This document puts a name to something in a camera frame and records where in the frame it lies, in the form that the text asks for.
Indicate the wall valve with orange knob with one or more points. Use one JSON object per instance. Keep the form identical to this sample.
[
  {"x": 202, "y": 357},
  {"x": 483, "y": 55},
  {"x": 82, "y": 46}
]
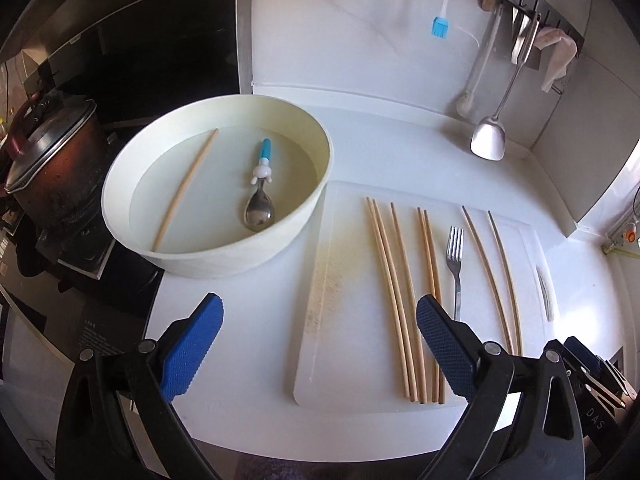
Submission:
[{"x": 627, "y": 234}]

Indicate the glass pot lid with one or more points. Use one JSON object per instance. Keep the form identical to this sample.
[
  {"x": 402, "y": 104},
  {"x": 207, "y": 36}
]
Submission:
[{"x": 50, "y": 145}]

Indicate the black gas stove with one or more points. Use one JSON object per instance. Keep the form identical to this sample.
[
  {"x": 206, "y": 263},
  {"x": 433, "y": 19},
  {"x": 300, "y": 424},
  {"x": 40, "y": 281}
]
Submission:
[{"x": 120, "y": 280}]

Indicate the metal spatula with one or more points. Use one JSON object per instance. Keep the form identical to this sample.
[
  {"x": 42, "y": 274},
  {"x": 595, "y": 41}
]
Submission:
[{"x": 487, "y": 142}]

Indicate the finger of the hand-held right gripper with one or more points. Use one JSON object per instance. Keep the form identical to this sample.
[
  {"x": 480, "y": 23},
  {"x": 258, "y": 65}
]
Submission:
[{"x": 584, "y": 356}]

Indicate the white plastic cutting board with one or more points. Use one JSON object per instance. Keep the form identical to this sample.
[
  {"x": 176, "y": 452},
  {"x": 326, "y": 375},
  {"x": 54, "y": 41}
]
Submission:
[{"x": 350, "y": 320}]

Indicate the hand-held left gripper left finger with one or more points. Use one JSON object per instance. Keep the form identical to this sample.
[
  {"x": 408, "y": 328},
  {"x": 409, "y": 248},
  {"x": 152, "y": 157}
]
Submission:
[{"x": 192, "y": 347}]

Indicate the white round basin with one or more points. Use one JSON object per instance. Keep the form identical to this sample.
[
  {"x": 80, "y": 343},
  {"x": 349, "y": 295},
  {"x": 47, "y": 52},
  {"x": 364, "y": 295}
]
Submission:
[{"x": 215, "y": 260}]

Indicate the white hanging cloth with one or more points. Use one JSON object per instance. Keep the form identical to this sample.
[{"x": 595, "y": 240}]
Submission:
[{"x": 557, "y": 60}]

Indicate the metal fork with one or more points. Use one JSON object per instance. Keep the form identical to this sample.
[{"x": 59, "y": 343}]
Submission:
[{"x": 455, "y": 255}]

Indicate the dark cooking pot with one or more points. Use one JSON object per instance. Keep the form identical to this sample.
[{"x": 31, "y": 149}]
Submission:
[{"x": 70, "y": 190}]

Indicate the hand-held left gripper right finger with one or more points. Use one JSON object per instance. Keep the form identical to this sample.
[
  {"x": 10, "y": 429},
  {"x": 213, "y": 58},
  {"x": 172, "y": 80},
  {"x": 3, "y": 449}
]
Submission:
[{"x": 445, "y": 347}]

